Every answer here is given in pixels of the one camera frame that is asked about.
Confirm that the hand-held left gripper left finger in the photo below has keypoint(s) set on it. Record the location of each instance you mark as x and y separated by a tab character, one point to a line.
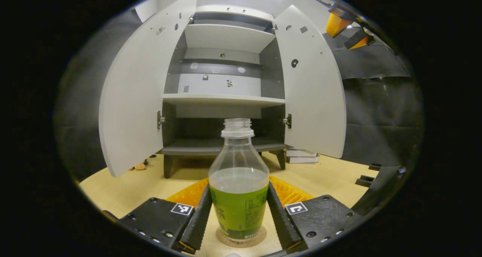
199	219

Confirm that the round cork coaster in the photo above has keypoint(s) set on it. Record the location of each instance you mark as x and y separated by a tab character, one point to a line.
241	243

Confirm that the white and grey cabinet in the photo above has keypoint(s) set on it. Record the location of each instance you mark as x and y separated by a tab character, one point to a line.
271	72

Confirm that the black block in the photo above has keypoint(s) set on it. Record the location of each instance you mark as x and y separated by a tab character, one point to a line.
364	181
375	167

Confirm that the small brown round object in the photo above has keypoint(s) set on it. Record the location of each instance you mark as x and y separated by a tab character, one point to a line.
140	166

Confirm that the white cabinet shelf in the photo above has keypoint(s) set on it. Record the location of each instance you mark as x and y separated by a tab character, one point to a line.
226	37
222	99

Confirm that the white cabinet door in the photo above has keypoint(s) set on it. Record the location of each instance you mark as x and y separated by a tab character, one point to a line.
316	106
131	99

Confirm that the white booklet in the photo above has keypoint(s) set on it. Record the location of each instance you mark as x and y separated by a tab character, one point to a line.
304	160
301	153

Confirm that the green label plastic bottle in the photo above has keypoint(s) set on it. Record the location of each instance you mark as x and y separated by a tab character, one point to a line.
239	212

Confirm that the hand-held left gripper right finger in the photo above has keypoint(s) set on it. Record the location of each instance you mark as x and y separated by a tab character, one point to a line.
280	221

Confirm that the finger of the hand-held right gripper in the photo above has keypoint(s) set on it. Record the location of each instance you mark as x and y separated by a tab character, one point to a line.
335	25
357	38

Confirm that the black backdrop cloth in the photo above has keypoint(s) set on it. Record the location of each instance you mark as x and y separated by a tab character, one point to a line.
376	117

